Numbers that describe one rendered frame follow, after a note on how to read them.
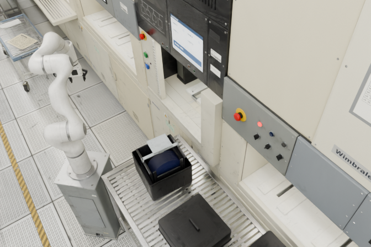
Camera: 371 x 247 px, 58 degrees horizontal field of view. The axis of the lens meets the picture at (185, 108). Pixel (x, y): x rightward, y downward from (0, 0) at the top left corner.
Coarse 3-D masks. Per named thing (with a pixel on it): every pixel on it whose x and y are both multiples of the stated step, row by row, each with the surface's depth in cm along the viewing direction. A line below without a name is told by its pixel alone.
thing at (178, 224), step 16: (176, 208) 183; (192, 208) 182; (208, 208) 182; (160, 224) 177; (176, 224) 176; (192, 224) 175; (208, 224) 176; (224, 224) 176; (176, 240) 170; (192, 240) 170; (208, 240) 170; (224, 240) 174
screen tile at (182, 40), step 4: (172, 20) 173; (172, 24) 174; (176, 24) 171; (176, 28) 173; (180, 28) 169; (180, 32) 171; (184, 32) 167; (176, 36) 177; (180, 36) 173; (184, 36) 169; (180, 40) 175; (184, 40) 171; (184, 44) 173
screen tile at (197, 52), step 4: (188, 32) 164; (188, 36) 166; (192, 36) 162; (192, 40) 164; (196, 40) 161; (188, 44) 169; (196, 44) 162; (200, 44) 159; (188, 48) 171; (192, 48) 167; (200, 48) 160; (192, 52) 169; (196, 52) 166; (200, 52) 162; (200, 56) 164
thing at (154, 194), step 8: (136, 152) 205; (136, 160) 198; (136, 168) 209; (144, 176) 191; (168, 176) 189; (176, 176) 193; (184, 176) 198; (144, 184) 204; (152, 184) 186; (160, 184) 190; (168, 184) 194; (176, 184) 198; (184, 184) 203; (152, 192) 191; (160, 192) 195; (168, 192) 200
